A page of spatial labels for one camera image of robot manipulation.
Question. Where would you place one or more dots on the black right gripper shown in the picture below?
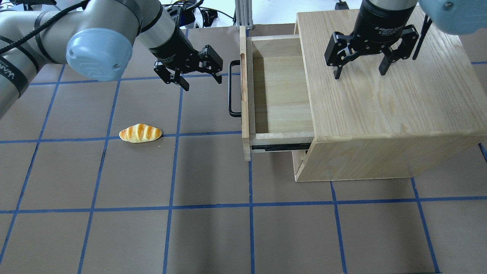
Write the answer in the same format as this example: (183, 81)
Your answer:
(381, 19)

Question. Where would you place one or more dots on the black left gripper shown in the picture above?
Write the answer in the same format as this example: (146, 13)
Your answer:
(172, 48)

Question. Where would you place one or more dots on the wooden drawer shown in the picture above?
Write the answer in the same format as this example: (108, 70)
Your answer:
(275, 108)

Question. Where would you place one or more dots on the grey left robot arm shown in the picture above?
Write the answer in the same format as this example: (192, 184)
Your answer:
(96, 37)

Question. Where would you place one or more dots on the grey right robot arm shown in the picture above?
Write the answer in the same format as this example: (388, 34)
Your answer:
(455, 17)

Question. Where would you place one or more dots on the light wooden drawer cabinet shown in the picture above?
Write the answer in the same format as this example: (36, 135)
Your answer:
(369, 126)

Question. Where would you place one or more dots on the toy bread loaf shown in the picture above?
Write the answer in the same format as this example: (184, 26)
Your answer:
(140, 133)

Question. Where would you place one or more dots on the aluminium frame post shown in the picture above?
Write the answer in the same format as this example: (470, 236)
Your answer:
(243, 15)

